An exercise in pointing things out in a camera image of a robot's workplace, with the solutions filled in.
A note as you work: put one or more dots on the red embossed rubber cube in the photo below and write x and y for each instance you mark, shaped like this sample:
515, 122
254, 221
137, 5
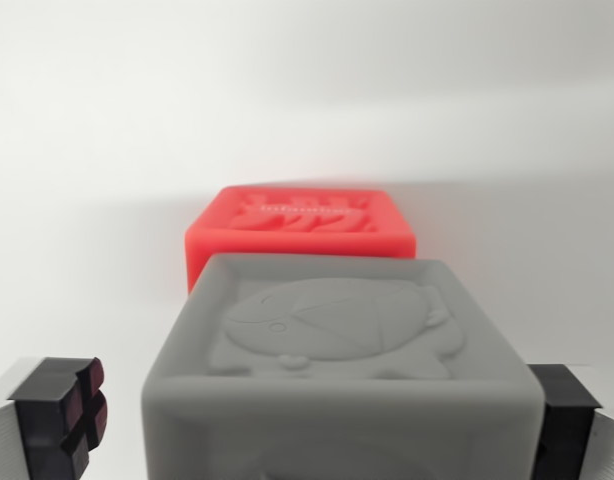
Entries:
297, 240

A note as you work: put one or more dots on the black-tipped silver gripper right finger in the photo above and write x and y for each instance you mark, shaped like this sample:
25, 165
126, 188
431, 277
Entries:
577, 430

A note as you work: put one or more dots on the gray embossed rubber cube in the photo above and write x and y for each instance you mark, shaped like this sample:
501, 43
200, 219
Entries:
337, 400

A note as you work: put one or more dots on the black-tipped silver gripper left finger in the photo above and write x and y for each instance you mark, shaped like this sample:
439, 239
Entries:
42, 415

